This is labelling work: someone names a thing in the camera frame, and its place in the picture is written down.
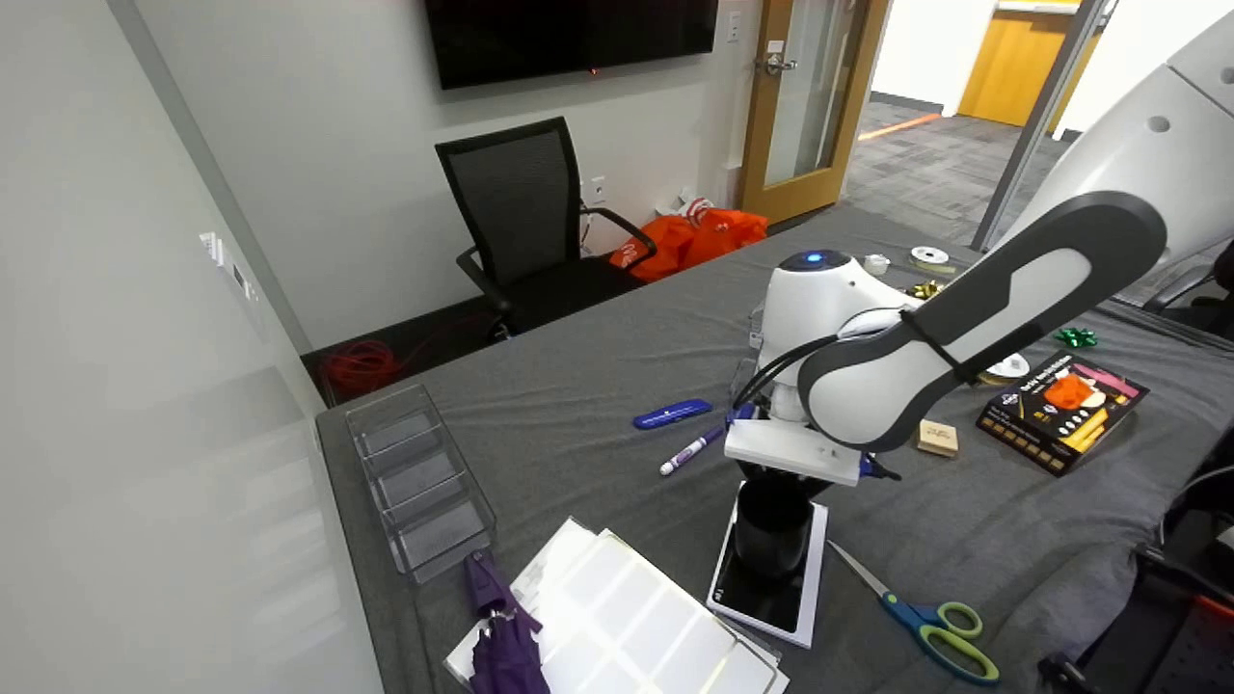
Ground black box with orange print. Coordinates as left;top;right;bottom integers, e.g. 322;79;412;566
975;350;1154;477

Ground white wall thermostat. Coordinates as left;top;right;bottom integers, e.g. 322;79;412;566
197;228;233;279

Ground purple cloth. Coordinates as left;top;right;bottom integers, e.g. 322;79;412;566
458;553;556;694

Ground orange wooden door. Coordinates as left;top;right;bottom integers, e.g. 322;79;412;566
957;0;1093;133

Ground tan sticky note block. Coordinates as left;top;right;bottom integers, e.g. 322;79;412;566
915;416;965;462

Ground purple white marker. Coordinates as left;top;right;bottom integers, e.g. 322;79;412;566
655;421;741;477

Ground clear compartment tray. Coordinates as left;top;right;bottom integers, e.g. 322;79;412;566
343;381;496;588

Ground white label sheets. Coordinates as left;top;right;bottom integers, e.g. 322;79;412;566
442;516;789;694

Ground red cable coil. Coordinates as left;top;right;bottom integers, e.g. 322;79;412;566
318;341;412;403

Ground grey tablecloth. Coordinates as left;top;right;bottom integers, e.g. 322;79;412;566
311;206;1234;694

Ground large green blue scissors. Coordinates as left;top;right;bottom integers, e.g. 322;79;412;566
826;538;1001;686

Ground black wall television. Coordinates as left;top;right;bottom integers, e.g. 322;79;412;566
418;0;719;92

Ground blue marker pen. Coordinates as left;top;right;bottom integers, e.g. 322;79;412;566
629;396;712;434

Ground wooden glass door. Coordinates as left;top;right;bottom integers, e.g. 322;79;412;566
736;0;893;226

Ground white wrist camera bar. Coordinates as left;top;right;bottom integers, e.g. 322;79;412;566
719;416;898;489

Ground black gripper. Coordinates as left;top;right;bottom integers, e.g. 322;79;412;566
731;462;831;565

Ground black mesh office chair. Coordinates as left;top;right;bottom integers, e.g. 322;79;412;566
431;111;658;341

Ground green gift bow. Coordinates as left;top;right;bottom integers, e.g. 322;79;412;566
1053;321;1101;355

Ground orange bag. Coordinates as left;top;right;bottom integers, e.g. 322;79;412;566
604;206;769;285

